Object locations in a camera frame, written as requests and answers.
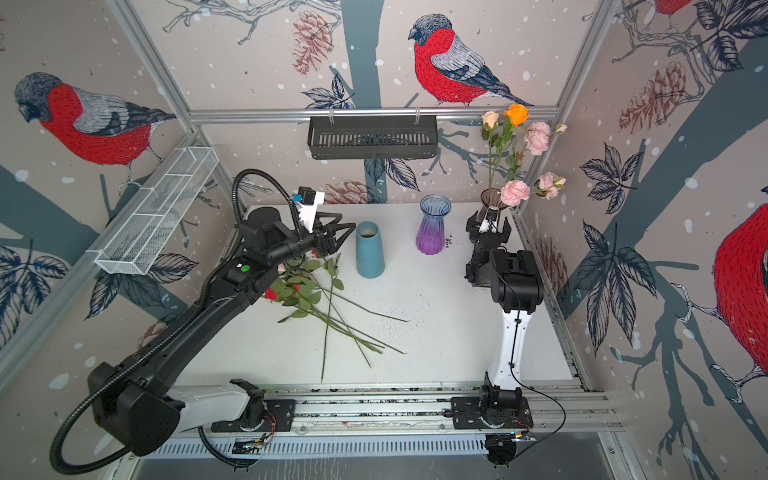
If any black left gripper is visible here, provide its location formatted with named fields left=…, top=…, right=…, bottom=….
left=266, top=211, right=355, bottom=268

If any pink grey glass vase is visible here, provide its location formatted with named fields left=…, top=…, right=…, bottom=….
left=476, top=188, right=507, bottom=228

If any blue purple glass vase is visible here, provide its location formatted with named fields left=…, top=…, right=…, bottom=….
left=416, top=195, right=452, bottom=255

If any pink peony spray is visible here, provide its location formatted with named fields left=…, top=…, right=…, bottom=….
left=500, top=172, right=566, bottom=207
left=507, top=121, right=567, bottom=180

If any cream peach artificial rose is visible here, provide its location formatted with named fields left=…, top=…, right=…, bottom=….
left=481, top=111, right=499, bottom=188

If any orange artificial rose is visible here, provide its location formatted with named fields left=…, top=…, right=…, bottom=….
left=500, top=104, right=529, bottom=181

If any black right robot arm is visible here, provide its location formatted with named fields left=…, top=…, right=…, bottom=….
left=465, top=213, right=544, bottom=416

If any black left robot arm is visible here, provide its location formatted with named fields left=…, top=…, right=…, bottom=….
left=88, top=207, right=355, bottom=456

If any teal ceramic vase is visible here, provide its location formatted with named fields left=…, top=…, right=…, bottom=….
left=356, top=221, right=385, bottom=279

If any red artificial rose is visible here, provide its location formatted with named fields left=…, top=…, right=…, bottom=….
left=271, top=255, right=387, bottom=378
left=263, top=260, right=406, bottom=352

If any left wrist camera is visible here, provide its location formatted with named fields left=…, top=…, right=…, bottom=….
left=293, top=186, right=325, bottom=233

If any black hanging wire basket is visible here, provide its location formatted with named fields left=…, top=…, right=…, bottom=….
left=307, top=115, right=438, bottom=160

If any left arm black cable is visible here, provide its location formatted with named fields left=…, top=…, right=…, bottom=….
left=49, top=168, right=301, bottom=476

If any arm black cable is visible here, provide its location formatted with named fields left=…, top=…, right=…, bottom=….
left=506, top=281, right=568, bottom=448
left=49, top=168, right=301, bottom=476

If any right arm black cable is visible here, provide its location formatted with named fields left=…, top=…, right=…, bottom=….
left=506, top=281, right=568, bottom=448

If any white wire mesh shelf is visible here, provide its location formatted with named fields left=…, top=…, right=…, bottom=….
left=95, top=146, right=219, bottom=275

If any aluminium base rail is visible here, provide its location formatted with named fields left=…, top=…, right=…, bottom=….
left=150, top=386, right=623, bottom=460

